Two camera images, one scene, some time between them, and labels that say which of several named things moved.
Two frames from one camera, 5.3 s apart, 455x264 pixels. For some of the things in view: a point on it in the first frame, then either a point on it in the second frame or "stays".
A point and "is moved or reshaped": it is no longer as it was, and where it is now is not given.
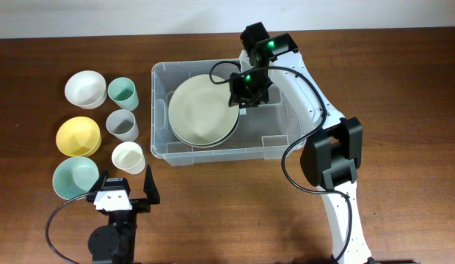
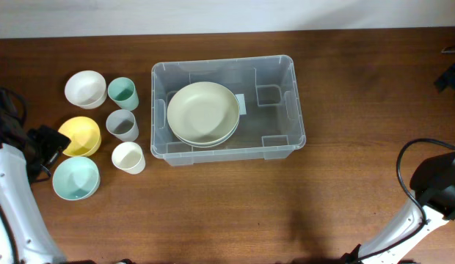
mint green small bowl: (75, 177) stays
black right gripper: (237, 94) -> (452, 77)
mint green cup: (123, 93) stays
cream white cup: (128, 156) stays
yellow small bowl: (78, 136) stays
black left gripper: (149, 187) -> (53, 141)
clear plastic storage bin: (276, 130) stays
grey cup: (122, 125) stays
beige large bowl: (199, 111) is moved or reshaped
